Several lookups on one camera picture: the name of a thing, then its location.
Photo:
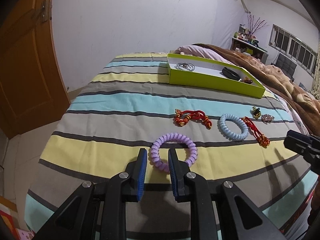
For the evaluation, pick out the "orange wooden door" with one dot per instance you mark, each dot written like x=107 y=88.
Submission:
x=32 y=90

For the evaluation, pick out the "black office chair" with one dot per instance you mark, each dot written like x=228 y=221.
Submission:
x=286 y=65

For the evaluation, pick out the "cluttered wooden shelf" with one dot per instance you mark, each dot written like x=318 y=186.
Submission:
x=244 y=42

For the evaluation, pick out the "lime green cardboard tray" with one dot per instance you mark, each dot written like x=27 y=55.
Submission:
x=194 y=71

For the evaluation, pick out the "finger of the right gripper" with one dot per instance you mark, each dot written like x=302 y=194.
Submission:
x=294 y=137
x=295 y=145

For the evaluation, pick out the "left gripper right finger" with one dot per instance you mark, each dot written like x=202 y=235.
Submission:
x=178 y=169

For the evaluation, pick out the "black wristband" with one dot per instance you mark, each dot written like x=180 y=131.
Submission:
x=230 y=74

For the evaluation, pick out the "brown plush blanket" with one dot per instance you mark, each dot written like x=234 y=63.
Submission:
x=272 y=77

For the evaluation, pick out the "striped bed sheet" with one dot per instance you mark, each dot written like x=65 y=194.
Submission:
x=131 y=105

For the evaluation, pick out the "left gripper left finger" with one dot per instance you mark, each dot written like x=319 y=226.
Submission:
x=134 y=186

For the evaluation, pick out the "barred window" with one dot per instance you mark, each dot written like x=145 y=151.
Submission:
x=294 y=49

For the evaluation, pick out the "floral curtain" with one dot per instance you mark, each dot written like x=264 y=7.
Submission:
x=316 y=80

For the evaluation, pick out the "pink blossom branches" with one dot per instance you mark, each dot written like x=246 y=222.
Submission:
x=254 y=25

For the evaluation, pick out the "metal door latch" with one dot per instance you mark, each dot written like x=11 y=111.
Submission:
x=42 y=13

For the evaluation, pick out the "small gold black charm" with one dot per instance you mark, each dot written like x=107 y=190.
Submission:
x=255 y=112

